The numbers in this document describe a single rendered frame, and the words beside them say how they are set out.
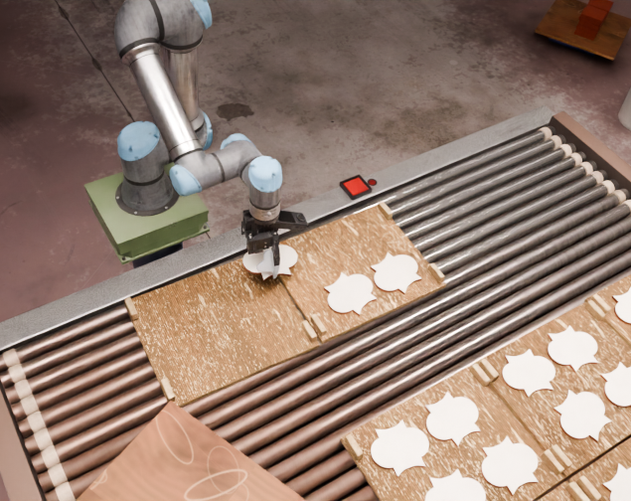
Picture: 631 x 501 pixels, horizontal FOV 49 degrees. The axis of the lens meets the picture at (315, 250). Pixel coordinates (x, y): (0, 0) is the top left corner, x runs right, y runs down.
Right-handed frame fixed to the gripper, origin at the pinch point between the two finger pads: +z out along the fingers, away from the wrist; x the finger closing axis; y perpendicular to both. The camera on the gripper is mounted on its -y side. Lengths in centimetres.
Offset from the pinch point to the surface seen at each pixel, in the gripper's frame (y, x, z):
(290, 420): 7.0, 41.2, 11.0
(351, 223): -29.8, -13.9, 9.4
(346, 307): -17.0, 15.3, 8.2
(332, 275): -17.5, 3.3, 9.4
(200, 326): 21.9, 9.4, 9.5
